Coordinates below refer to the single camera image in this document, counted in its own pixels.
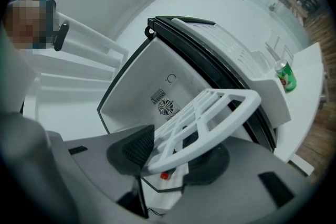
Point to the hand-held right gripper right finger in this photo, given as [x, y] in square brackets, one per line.
[236, 186]

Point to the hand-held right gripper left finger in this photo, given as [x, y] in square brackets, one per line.
[99, 165]

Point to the white wire fridge shelf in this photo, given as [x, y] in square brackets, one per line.
[244, 110]

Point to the black mini fridge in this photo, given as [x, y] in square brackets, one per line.
[147, 86]

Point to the dark cola bottle red cap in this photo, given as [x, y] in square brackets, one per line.
[164, 176]

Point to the white desk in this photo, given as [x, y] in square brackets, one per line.
[307, 102]

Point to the green soda can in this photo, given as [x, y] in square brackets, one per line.
[286, 76]

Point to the person's face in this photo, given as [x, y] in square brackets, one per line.
[23, 23]

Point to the black head camera mount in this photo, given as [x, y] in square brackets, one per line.
[61, 36]

